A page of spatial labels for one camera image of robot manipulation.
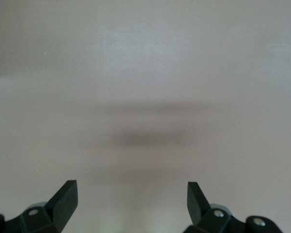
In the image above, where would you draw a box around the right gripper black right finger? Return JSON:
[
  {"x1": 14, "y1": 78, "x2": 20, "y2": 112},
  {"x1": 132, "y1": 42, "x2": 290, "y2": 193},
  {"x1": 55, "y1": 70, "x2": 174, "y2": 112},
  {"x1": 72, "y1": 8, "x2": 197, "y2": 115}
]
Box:
[{"x1": 184, "y1": 181, "x2": 248, "y2": 233}]

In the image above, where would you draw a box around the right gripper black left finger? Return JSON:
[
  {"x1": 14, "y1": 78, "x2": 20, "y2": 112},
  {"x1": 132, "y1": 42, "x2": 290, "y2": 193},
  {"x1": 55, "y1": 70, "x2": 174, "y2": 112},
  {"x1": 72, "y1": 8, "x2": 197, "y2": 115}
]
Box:
[{"x1": 4, "y1": 180, "x2": 79, "y2": 233}]

